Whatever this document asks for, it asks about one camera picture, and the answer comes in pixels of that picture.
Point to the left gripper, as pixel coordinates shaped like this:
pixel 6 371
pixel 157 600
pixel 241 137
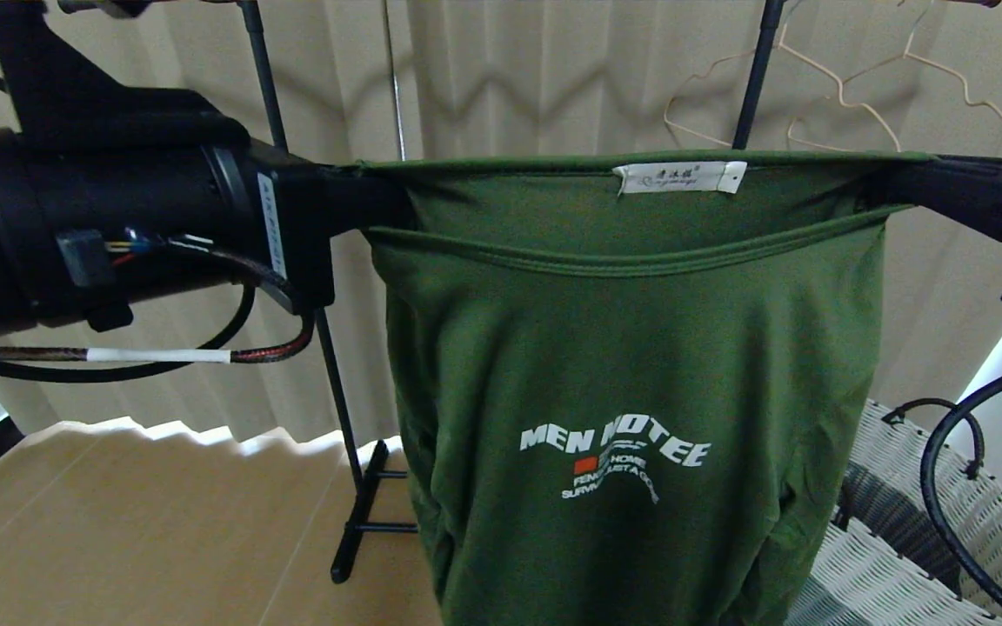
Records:
pixel 118 209

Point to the pink clothes hanger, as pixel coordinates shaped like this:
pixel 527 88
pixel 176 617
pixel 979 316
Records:
pixel 936 68
pixel 814 65

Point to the green long-sleeved shirt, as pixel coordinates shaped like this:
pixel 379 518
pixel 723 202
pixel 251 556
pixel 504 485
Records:
pixel 623 348

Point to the white laundry basket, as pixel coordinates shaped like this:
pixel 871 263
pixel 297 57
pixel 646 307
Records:
pixel 988 522

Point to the black clothes rack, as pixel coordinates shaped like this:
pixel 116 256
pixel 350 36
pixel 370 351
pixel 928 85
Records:
pixel 362 513

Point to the beige curtain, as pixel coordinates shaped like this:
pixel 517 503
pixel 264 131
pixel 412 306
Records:
pixel 553 78

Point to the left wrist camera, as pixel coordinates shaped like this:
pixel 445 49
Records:
pixel 75 78

